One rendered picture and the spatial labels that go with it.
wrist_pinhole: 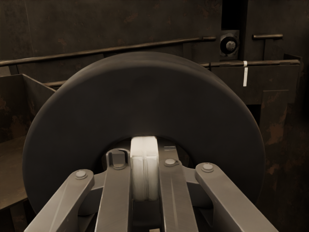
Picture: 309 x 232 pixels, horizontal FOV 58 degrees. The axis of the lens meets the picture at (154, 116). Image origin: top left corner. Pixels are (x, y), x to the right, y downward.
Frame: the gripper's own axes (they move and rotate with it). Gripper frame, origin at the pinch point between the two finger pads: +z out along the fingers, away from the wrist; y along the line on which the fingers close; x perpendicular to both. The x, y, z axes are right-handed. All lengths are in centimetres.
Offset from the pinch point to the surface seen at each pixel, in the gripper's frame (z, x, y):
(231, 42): 53, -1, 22
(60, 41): 52, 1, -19
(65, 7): 53, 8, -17
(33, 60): 51, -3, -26
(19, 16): 297, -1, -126
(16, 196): 12.5, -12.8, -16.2
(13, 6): 297, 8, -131
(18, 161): 21.4, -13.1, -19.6
